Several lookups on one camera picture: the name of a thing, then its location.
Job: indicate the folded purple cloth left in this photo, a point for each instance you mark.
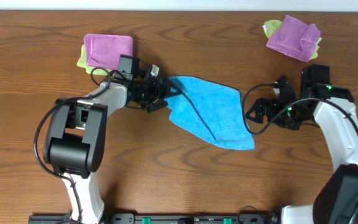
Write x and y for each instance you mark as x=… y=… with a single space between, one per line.
x=114 y=45

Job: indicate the green cloth right pile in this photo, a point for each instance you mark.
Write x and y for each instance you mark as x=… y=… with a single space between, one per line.
x=271 y=26

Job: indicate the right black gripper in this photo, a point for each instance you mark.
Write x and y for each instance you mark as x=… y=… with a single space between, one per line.
x=259 y=104

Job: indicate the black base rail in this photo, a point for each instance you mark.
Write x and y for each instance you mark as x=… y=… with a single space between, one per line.
x=128 y=218

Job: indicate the purple cloth right pile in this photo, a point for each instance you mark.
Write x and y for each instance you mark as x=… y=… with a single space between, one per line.
x=296 y=39

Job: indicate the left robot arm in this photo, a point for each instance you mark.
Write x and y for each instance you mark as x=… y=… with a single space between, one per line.
x=69 y=141

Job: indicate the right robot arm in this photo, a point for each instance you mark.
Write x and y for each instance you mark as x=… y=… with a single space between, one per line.
x=332 y=109

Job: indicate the blue cloth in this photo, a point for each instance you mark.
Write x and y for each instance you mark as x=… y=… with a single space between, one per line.
x=211 y=112

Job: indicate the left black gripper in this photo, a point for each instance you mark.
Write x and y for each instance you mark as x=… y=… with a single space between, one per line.
x=161 y=91

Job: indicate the folded green cloth left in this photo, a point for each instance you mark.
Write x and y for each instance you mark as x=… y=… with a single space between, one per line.
x=82 y=60

